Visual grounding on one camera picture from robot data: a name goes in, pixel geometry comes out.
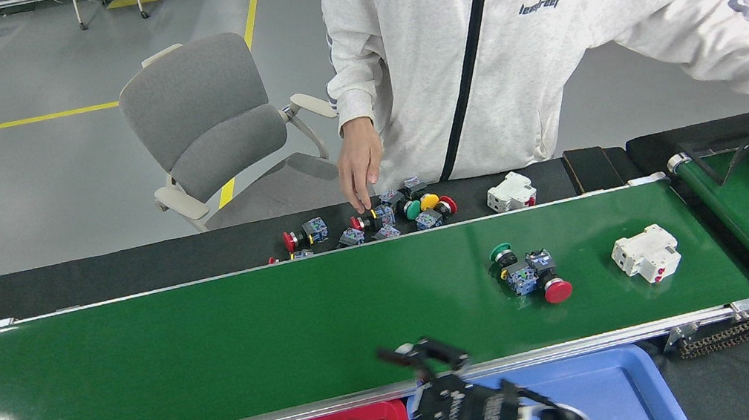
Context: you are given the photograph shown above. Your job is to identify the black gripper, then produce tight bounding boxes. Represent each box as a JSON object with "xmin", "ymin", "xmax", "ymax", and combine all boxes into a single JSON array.
[{"xmin": 337, "ymin": 323, "xmax": 540, "ymax": 420}]

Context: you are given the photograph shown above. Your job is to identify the yellow push button switch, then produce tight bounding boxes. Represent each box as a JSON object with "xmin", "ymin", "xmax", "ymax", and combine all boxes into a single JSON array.
[{"xmin": 402, "ymin": 173, "xmax": 441, "ymax": 214}]

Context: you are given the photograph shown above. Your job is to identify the white circuit breaker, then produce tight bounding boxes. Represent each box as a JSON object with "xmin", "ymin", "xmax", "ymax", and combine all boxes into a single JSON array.
[
  {"xmin": 608, "ymin": 221, "xmax": 685, "ymax": 290},
  {"xmin": 483, "ymin": 168, "xmax": 540, "ymax": 215}
]

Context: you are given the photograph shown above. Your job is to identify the blue plastic tray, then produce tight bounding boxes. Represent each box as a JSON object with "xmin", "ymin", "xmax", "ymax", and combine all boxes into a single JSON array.
[{"xmin": 402, "ymin": 336, "xmax": 693, "ymax": 420}]

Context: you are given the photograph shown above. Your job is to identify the long green conveyor belt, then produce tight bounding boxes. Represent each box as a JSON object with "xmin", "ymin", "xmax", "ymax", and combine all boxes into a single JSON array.
[{"xmin": 0, "ymin": 158, "xmax": 749, "ymax": 420}]

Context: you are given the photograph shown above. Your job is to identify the person's right hand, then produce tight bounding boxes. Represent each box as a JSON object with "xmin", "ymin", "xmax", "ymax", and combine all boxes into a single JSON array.
[{"xmin": 330, "ymin": 116, "xmax": 394, "ymax": 217}]

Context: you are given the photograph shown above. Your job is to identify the black box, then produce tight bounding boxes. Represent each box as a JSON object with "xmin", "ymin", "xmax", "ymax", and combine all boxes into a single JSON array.
[{"xmin": 561, "ymin": 142, "xmax": 631, "ymax": 197}]

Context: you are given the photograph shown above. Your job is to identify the person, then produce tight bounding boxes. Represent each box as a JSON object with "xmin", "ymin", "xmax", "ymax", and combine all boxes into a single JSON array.
[{"xmin": 310, "ymin": 0, "xmax": 749, "ymax": 249}]

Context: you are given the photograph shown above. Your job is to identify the grey office chair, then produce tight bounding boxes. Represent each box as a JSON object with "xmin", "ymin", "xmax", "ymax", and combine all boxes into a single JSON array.
[{"xmin": 111, "ymin": 17, "xmax": 354, "ymax": 243}]

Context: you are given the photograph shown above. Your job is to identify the white wheeled rack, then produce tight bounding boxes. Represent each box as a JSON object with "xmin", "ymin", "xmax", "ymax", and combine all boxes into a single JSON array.
[{"xmin": 0, "ymin": 0, "xmax": 109, "ymax": 43}]

